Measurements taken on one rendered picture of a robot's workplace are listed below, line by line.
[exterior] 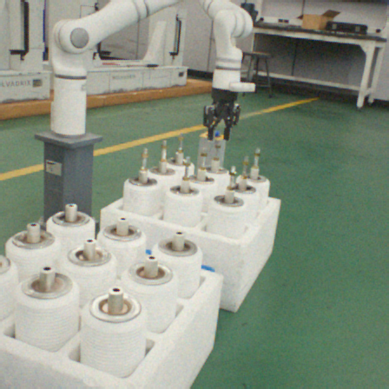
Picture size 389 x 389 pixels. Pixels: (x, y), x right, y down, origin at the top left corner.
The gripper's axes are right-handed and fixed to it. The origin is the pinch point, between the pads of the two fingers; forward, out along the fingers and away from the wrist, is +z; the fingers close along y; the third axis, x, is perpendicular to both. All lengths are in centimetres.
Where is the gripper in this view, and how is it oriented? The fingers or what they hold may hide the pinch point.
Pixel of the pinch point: (219, 136)
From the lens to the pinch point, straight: 141.0
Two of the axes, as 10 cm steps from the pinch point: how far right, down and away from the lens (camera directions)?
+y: -6.9, 1.7, -7.0
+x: 7.1, 3.0, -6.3
